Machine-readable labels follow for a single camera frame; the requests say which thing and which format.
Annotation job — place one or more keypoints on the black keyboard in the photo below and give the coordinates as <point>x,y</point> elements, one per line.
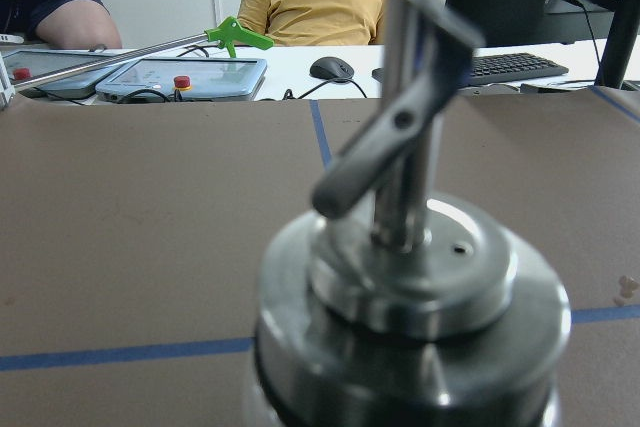
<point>501,68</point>

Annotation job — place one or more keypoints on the glass sauce bottle metal pourer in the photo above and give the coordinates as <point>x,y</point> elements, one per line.
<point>387,305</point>

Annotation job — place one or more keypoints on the black computer mouse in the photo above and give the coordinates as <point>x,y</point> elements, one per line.
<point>332,69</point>

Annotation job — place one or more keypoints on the blue teach pendant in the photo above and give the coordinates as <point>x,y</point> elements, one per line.
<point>184,79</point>
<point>26,63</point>

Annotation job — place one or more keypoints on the green handled reacher grabber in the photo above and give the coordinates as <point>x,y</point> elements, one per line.
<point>226,34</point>

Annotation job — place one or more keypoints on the person in dark shorts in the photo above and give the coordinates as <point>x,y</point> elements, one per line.
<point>63,24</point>

